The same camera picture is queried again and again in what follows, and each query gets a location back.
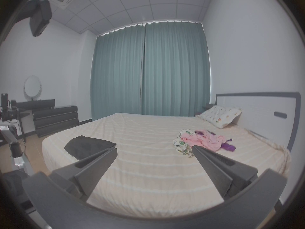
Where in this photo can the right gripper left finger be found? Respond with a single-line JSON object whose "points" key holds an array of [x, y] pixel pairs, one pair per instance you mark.
{"points": [[90, 175]]}

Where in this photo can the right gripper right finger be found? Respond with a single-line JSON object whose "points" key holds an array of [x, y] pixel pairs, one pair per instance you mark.
{"points": [[221, 173]]}

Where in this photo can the black T-shirt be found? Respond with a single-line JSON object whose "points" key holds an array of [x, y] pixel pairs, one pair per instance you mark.
{"points": [[85, 145]]}

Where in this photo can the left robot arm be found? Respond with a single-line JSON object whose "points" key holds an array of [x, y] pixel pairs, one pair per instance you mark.
{"points": [[12, 139]]}

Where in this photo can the pile of clothes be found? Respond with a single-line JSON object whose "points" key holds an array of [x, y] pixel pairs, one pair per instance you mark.
{"points": [[205, 139]]}

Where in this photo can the bed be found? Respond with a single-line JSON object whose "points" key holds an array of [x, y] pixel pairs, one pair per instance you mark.
{"points": [[147, 139]]}

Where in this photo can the white printed pillow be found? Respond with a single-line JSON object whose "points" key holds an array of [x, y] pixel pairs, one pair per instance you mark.
{"points": [[219, 116]]}

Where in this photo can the black chest of drawers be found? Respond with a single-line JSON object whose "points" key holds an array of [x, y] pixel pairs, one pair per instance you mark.
{"points": [[54, 120]]}

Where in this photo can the grey bedside table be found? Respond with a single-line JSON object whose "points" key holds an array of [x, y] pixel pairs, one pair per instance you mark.
{"points": [[206, 107]]}

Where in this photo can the round white mirror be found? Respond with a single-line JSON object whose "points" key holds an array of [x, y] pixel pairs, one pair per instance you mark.
{"points": [[32, 87]]}

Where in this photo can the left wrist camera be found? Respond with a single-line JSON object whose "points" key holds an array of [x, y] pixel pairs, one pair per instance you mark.
{"points": [[4, 101]]}

